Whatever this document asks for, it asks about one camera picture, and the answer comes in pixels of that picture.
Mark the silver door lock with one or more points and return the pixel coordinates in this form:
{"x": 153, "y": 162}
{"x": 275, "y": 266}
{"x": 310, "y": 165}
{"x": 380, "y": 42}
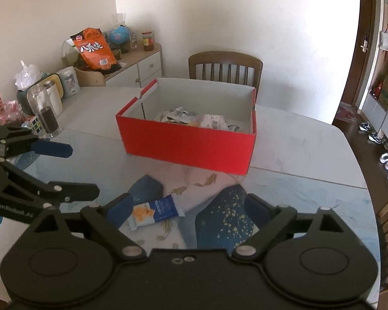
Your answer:
{"x": 363, "y": 42}

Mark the white sideboard cabinet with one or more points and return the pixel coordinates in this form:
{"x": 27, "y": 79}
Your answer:
{"x": 145, "y": 67}

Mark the red lidded sauce jar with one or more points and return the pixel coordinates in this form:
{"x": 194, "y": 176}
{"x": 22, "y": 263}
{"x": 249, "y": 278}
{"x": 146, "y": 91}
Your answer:
{"x": 148, "y": 41}

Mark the white printed tub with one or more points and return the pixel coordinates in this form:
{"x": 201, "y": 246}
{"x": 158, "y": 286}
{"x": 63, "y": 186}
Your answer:
{"x": 68, "y": 82}

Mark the pink wrapped candies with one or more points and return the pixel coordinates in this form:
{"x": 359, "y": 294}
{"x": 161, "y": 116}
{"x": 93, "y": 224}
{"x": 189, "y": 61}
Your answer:
{"x": 6, "y": 113}

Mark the orange snack bag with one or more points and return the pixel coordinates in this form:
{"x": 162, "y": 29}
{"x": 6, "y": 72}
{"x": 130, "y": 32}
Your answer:
{"x": 95, "y": 50}

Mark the clear cellophane bag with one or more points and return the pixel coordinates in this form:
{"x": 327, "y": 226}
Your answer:
{"x": 119, "y": 19}

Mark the red cardboard box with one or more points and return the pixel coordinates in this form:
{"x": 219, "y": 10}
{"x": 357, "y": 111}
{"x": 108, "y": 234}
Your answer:
{"x": 187, "y": 145}

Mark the white storage cabinet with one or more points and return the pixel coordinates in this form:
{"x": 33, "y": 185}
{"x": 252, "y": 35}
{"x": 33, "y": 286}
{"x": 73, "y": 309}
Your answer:
{"x": 384, "y": 126}

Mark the blue white cracker packet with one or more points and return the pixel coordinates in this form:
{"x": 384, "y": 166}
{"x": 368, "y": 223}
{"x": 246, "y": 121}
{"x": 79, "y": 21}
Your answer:
{"x": 155, "y": 211}

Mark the glass jar with dark contents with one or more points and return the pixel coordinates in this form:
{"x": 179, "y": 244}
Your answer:
{"x": 47, "y": 119}

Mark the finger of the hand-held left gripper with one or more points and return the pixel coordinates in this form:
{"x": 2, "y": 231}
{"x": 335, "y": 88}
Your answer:
{"x": 51, "y": 148}
{"x": 74, "y": 191}

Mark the white crumpled plastic bag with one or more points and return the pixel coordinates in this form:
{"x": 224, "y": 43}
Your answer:
{"x": 27, "y": 74}

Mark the brown door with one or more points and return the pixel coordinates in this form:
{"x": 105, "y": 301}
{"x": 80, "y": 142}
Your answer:
{"x": 355, "y": 80}

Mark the clear green plastic bag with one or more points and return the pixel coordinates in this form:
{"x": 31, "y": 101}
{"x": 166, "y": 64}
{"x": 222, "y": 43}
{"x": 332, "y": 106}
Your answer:
{"x": 69, "y": 55}

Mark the red fire extinguisher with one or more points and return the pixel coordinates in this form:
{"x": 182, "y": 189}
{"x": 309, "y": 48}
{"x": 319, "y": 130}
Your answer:
{"x": 376, "y": 88}

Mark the blue patterned marble desktop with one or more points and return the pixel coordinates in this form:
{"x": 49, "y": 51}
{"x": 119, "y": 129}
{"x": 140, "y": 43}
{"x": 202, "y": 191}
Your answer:
{"x": 294, "y": 155}

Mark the light wooden chair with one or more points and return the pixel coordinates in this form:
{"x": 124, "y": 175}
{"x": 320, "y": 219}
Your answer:
{"x": 89, "y": 77}

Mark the dark wooden chair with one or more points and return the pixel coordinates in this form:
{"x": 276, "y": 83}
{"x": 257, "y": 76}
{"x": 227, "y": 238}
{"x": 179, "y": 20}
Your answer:
{"x": 224, "y": 59}

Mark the green yellow tissue box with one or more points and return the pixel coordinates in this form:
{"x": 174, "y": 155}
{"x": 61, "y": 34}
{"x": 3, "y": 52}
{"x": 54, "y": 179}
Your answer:
{"x": 22, "y": 98}

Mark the pink snack packet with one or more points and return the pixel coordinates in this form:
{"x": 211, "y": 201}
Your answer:
{"x": 215, "y": 121}

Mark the puzzle cube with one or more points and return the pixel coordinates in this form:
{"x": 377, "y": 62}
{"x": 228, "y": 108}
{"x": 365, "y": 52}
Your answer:
{"x": 32, "y": 125}

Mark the blue globe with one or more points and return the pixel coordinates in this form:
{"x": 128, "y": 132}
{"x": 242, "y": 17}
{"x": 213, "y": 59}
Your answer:
{"x": 119, "y": 35}

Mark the dark sneaker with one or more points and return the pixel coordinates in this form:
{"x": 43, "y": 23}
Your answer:
{"x": 376, "y": 136}
{"x": 364, "y": 126}

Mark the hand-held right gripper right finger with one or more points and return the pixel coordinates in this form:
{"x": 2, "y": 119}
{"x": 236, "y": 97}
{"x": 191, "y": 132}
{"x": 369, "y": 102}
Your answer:
{"x": 257, "y": 210}

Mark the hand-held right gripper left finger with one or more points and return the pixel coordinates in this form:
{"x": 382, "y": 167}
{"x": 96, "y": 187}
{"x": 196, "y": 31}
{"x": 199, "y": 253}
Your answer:
{"x": 121, "y": 211}

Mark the white bottle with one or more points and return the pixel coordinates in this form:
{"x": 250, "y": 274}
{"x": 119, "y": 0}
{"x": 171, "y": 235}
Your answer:
{"x": 55, "y": 98}

